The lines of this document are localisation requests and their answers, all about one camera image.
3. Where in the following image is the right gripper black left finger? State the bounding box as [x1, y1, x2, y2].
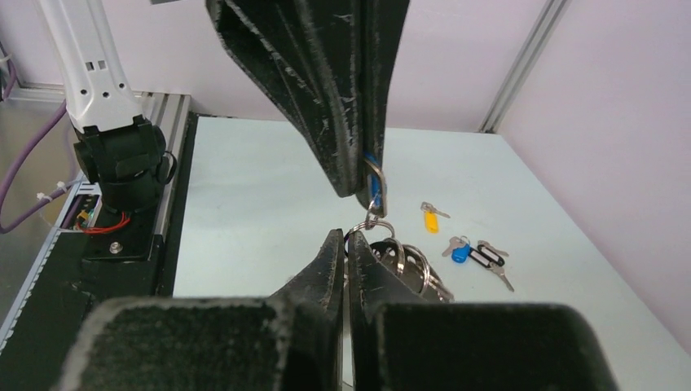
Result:
[55, 229, 345, 390]

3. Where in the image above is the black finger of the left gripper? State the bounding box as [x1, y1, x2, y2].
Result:
[205, 1, 362, 197]
[357, 1, 410, 209]

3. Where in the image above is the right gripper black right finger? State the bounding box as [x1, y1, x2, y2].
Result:
[347, 231, 618, 390]

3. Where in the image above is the blue tagged key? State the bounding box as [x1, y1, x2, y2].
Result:
[442, 236, 471, 264]
[364, 152, 388, 218]

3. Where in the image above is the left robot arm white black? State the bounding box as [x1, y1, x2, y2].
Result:
[38, 1, 409, 217]

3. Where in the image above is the blue tagged key on table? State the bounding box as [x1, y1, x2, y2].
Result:
[442, 236, 471, 264]

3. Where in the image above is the black tagged key on table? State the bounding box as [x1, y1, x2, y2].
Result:
[469, 240, 515, 292]

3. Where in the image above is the yellow tagged key on table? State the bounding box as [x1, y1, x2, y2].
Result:
[420, 201, 451, 234]

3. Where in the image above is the left aluminium corner post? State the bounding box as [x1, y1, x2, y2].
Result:
[478, 0, 571, 134]

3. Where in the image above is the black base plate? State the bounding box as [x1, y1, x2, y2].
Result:
[1, 110, 198, 390]

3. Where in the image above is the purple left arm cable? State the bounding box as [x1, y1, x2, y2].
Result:
[0, 42, 82, 235]

